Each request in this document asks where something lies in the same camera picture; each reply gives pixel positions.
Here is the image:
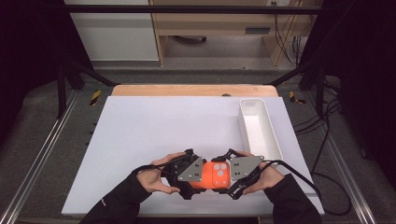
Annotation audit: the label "black metal stand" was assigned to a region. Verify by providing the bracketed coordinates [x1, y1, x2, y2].
[56, 57, 120, 119]
[263, 60, 327, 119]

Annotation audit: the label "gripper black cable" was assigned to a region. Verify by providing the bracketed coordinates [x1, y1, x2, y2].
[260, 159, 353, 217]
[132, 154, 190, 176]

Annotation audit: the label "orange phone case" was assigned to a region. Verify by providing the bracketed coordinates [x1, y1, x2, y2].
[189, 161, 233, 190]

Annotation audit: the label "black frame bar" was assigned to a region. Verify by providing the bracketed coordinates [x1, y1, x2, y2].
[64, 4, 324, 15]

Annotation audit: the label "wooden table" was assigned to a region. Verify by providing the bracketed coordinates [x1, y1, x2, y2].
[110, 83, 279, 98]

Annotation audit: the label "wooden desk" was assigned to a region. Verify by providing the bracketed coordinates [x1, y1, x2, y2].
[148, 0, 314, 67]

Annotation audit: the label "white cabinet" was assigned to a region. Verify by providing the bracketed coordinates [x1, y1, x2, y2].
[63, 0, 160, 63]

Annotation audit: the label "yellow black tape strip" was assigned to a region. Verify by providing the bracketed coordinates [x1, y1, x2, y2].
[289, 91, 307, 105]
[89, 90, 103, 106]

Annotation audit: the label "person's right hand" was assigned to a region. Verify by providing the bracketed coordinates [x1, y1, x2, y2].
[235, 150, 286, 196]

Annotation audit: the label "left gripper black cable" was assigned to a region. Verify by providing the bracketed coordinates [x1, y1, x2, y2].
[132, 154, 190, 176]

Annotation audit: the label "black floor cables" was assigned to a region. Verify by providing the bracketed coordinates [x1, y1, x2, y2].
[293, 74, 344, 185]

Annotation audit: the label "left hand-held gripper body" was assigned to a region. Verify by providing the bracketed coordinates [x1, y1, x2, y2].
[163, 154, 208, 191]

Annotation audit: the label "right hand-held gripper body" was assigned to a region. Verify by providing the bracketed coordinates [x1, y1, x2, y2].
[229, 154, 265, 189]

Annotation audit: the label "white plastic bin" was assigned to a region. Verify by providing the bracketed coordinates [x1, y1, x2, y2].
[237, 98, 284, 166]

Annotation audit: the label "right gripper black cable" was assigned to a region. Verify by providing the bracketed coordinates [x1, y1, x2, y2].
[260, 159, 353, 217]

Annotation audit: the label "person's left hand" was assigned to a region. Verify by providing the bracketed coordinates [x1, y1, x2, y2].
[135, 151, 187, 196]

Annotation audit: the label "bundle of desk cables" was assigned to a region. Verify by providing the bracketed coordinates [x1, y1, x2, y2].
[272, 1, 314, 67]

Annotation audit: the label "metal floor rail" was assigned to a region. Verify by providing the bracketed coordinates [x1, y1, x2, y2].
[0, 89, 80, 224]
[302, 91, 378, 224]

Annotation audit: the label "white board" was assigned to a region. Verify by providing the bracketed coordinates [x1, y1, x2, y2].
[61, 95, 325, 217]

